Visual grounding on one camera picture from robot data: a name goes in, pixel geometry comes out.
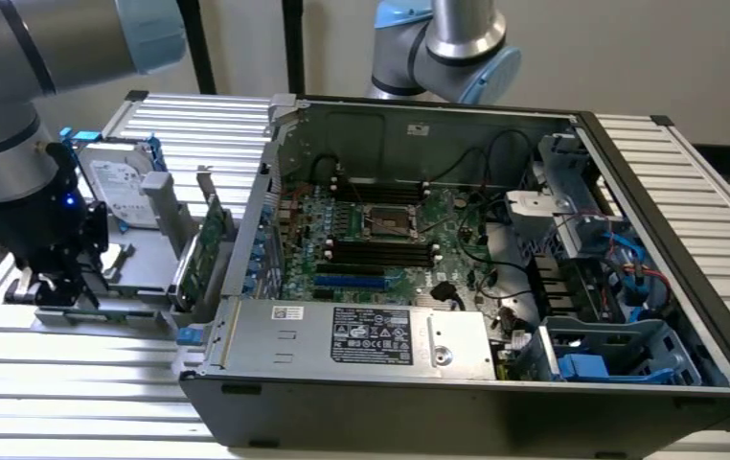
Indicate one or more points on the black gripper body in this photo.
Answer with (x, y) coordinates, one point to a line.
(25, 225)

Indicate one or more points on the green RAM stick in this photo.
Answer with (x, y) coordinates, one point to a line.
(115, 315)

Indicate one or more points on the short black expansion slot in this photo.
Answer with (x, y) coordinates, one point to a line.
(332, 294)

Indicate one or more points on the blue expansion slot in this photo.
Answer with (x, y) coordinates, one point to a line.
(348, 282)

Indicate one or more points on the long black expansion slot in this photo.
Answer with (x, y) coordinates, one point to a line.
(348, 269)

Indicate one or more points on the black RAM slot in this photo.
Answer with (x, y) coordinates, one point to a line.
(380, 198)
(380, 244)
(380, 262)
(380, 192)
(380, 187)
(380, 182)
(380, 250)
(380, 256)

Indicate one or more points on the silver CPU chip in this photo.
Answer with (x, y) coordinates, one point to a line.
(118, 261)

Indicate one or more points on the grey parts rack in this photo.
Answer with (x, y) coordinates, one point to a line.
(147, 268)

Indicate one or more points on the hard disk in blue caddy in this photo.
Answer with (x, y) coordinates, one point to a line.
(123, 179)

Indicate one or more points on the blue case latch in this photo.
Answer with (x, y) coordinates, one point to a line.
(191, 334)

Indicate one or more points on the green graphics card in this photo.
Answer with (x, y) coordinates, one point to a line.
(206, 249)

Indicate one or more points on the green motherboard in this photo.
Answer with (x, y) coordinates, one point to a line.
(339, 225)

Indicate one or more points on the grey power supply unit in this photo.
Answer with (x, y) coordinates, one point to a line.
(351, 335)

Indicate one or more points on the CPU socket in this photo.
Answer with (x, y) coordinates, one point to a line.
(386, 221)

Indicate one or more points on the black open PC case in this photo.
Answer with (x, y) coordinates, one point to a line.
(466, 412)

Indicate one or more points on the white fan shroud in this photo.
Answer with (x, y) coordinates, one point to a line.
(530, 206)

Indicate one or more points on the grey metal disk bay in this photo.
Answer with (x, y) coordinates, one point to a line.
(569, 191)

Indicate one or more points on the blue-grey plastic drive bay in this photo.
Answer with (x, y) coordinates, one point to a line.
(614, 350)

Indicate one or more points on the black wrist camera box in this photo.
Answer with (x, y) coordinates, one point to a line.
(98, 227)

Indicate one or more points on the black stand post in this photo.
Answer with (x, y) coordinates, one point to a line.
(202, 48)
(296, 48)

